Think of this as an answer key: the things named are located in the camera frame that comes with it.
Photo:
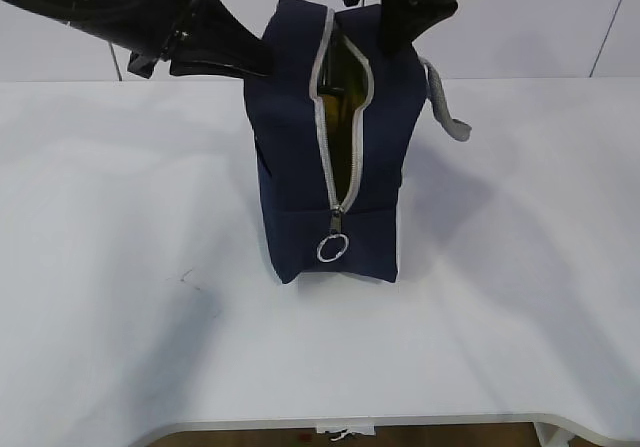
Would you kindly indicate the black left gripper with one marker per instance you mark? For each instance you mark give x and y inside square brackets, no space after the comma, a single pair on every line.
[204,38]

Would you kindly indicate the yellow banana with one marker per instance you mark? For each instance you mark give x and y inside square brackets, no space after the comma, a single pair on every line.
[339,114]

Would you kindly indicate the navy blue lunch bag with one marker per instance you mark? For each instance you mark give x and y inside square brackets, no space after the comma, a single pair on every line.
[321,51]

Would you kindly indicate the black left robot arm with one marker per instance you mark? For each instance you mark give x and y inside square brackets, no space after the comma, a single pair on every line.
[104,19]

